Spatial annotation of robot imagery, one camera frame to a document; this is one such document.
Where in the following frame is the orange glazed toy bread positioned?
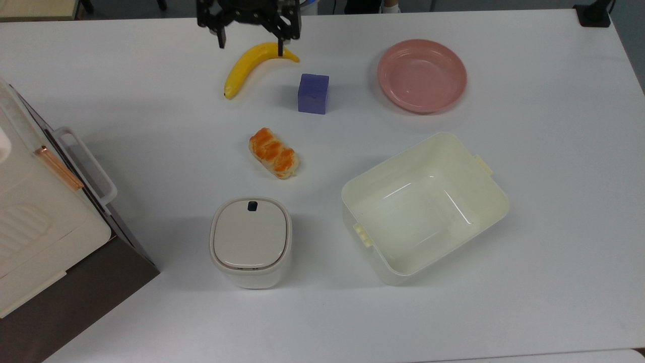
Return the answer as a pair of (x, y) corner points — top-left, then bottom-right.
(248, 127), (300, 180)

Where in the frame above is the yellow toy banana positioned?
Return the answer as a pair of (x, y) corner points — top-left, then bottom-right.
(223, 41), (301, 100)

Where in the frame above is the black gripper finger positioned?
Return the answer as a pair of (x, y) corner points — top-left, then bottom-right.
(269, 4), (302, 57)
(197, 3), (227, 50)

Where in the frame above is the cream rectangular plastic tub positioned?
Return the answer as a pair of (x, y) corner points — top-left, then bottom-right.
(340, 132), (510, 287)

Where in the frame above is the purple cube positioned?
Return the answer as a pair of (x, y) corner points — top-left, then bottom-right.
(297, 73), (330, 115)

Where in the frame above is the beige lidded trash can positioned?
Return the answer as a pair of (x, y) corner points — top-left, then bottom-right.
(209, 196), (294, 290)

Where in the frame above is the beige wooden desk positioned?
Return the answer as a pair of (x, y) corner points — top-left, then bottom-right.
(0, 0), (84, 22)

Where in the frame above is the black clamp mount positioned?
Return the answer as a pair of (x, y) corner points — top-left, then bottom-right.
(573, 0), (617, 28)

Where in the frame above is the pink plate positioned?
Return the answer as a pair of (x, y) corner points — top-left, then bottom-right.
(377, 39), (468, 114)

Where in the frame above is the cream storage box with handles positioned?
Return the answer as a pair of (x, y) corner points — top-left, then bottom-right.
(0, 78), (113, 320)

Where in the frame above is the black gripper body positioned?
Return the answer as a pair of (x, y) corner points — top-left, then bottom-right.
(214, 0), (284, 26)

